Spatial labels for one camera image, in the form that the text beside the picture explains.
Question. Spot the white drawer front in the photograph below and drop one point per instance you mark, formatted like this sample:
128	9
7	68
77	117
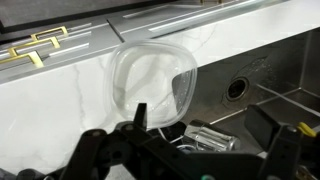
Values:
83	55

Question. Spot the clear plastic lunchbox container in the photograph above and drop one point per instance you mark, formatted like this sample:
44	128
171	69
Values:
150	73

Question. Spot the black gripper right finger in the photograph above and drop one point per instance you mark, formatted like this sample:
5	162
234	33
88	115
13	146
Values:
280	146

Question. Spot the stainless steel utensil cup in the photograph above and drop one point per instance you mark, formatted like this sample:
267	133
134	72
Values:
213	136

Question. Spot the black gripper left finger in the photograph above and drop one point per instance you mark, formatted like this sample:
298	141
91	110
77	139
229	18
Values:
126	150

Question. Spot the round sink drain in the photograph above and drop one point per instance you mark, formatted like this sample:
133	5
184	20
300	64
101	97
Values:
237	89

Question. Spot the stainless steel sink basin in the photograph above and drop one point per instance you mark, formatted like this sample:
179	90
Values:
283	70

